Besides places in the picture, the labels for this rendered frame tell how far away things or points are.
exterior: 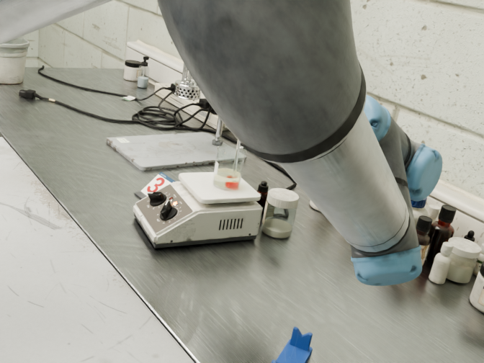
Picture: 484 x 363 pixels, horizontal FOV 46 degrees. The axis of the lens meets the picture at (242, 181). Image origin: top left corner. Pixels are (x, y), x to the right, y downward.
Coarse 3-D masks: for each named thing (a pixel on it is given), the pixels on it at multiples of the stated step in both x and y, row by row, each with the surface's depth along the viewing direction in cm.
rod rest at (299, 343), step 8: (296, 328) 75; (296, 336) 76; (304, 336) 75; (288, 344) 76; (296, 344) 76; (304, 344) 75; (288, 352) 75; (296, 352) 75; (304, 352) 75; (272, 360) 69; (280, 360) 73; (288, 360) 73; (296, 360) 73; (304, 360) 74
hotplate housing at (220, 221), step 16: (192, 208) 98; (208, 208) 98; (224, 208) 99; (240, 208) 101; (256, 208) 102; (144, 224) 99; (176, 224) 96; (192, 224) 97; (208, 224) 98; (224, 224) 100; (240, 224) 101; (256, 224) 103; (160, 240) 95; (176, 240) 97; (192, 240) 98; (208, 240) 100; (224, 240) 102; (240, 240) 103
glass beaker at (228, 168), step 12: (228, 144) 104; (216, 156) 102; (228, 156) 99; (240, 156) 100; (216, 168) 101; (228, 168) 100; (240, 168) 101; (216, 180) 102; (228, 180) 101; (240, 180) 103
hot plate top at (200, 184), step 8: (184, 176) 105; (192, 176) 105; (200, 176) 106; (208, 176) 107; (184, 184) 103; (192, 184) 102; (200, 184) 102; (208, 184) 103; (240, 184) 105; (248, 184) 106; (192, 192) 100; (200, 192) 99; (208, 192) 100; (216, 192) 100; (224, 192) 101; (232, 192) 101; (240, 192) 102; (248, 192) 103; (256, 192) 103; (200, 200) 97; (208, 200) 97; (216, 200) 98; (224, 200) 98; (232, 200) 99; (240, 200) 100; (248, 200) 101; (256, 200) 102
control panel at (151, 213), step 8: (168, 192) 104; (176, 192) 103; (144, 200) 104; (176, 200) 101; (144, 208) 102; (152, 208) 101; (160, 208) 101; (176, 208) 99; (184, 208) 98; (144, 216) 100; (152, 216) 99; (176, 216) 97; (184, 216) 96; (152, 224) 98; (160, 224) 97; (168, 224) 96
